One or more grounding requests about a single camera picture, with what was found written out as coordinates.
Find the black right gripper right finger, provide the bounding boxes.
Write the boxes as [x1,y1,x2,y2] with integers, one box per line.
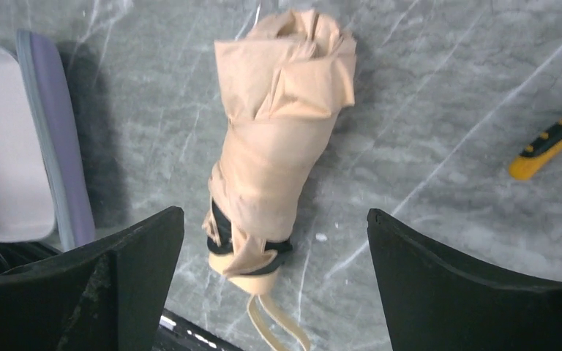
[367,208,562,351]

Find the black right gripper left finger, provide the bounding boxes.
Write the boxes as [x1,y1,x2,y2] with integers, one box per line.
[0,206,184,350]

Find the beige umbrella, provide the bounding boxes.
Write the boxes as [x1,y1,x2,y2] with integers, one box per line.
[202,9,356,350]

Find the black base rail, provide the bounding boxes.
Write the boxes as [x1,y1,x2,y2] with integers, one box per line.
[151,309,242,351]

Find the yellow handled pliers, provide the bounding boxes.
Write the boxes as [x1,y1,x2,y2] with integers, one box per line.
[508,116,562,181]

